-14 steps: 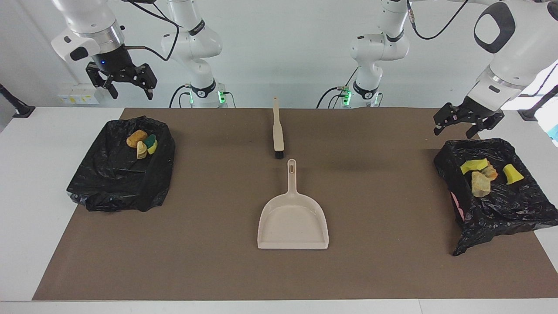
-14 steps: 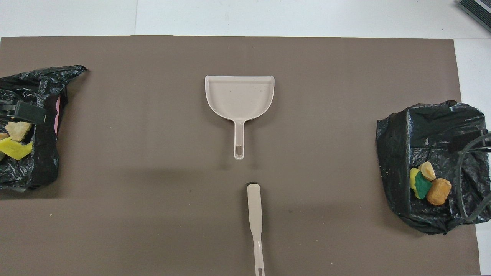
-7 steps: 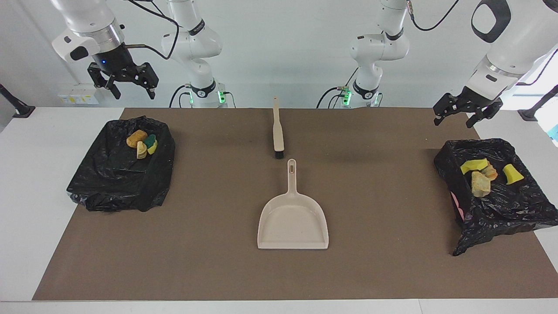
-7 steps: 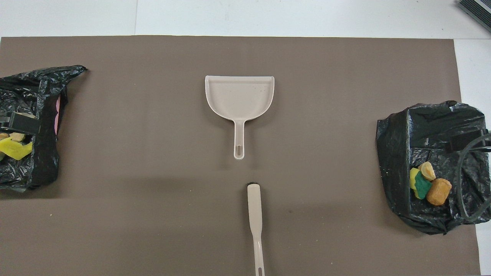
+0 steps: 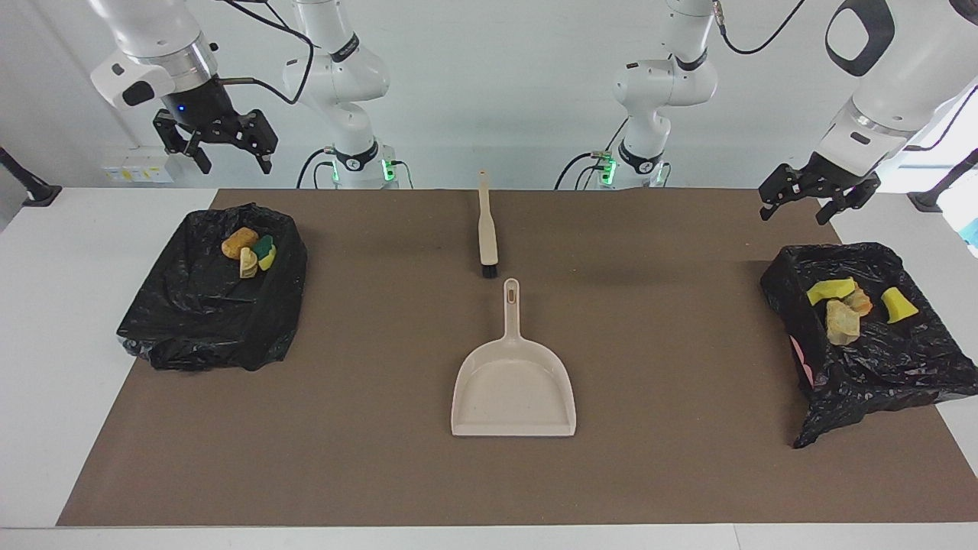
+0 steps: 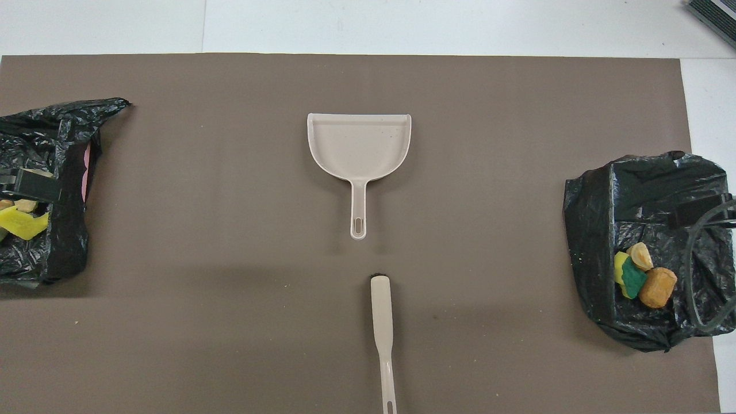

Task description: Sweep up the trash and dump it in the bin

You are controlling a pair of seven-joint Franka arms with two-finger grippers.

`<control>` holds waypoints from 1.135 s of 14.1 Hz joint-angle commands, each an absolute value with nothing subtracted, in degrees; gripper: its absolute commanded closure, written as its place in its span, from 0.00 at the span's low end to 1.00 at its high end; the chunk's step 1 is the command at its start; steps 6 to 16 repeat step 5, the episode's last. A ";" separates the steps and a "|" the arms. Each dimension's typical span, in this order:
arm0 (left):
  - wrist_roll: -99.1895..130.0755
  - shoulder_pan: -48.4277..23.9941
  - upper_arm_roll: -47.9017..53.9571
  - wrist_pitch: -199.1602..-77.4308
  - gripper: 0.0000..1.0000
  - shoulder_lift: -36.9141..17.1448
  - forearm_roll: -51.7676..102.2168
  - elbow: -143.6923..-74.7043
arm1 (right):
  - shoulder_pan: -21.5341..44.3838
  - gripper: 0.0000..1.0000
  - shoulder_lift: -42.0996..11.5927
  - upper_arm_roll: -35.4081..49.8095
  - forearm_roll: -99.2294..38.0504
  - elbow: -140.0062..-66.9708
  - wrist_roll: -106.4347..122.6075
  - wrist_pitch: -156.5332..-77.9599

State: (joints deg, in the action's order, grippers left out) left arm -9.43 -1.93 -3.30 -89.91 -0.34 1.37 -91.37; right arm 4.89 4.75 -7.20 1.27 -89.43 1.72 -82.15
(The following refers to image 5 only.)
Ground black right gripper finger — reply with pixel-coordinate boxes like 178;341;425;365
226;110;279;176
152;109;213;176

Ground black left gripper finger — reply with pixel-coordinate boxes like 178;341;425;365
815;174;882;227
758;163;805;224

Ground brown bread roll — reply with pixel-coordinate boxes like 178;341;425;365
221;227;260;260

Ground beige hand brush black bristles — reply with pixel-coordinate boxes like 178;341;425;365
477;170;500;280

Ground beige plastic dustpan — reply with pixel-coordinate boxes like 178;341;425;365
450;278;578;438

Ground black plastic trash bag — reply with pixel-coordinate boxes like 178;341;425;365
759;242;978;450
116;202;308;373

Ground pink plastic bin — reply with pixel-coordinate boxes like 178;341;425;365
792;335;812;389

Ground brown table mat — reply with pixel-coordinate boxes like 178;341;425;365
57;188;978;528

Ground white wall socket box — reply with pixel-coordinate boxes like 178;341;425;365
100;147;175;184

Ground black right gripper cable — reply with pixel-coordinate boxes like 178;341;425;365
218;0;318;106

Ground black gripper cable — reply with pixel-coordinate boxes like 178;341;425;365
711;0;978;154
218;0;318;106

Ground black base cable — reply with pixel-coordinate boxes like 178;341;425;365
296;149;337;189
555;151;612;190

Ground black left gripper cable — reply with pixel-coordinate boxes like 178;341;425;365
711;0;978;154

